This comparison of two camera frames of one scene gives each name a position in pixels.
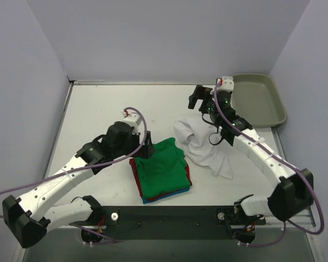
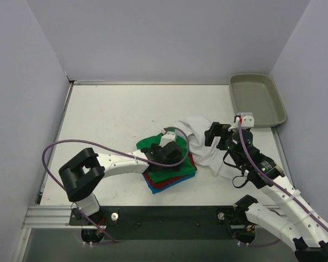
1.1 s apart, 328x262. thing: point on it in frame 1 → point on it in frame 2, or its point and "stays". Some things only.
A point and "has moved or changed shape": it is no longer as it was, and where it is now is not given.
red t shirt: (132, 162) → (157, 185)
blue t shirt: (145, 200) → (155, 190)
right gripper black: (203, 96) → (220, 135)
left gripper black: (146, 147) → (174, 150)
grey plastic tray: (256, 99) stays
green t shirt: (164, 172) has moved or changed shape
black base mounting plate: (173, 222) stays
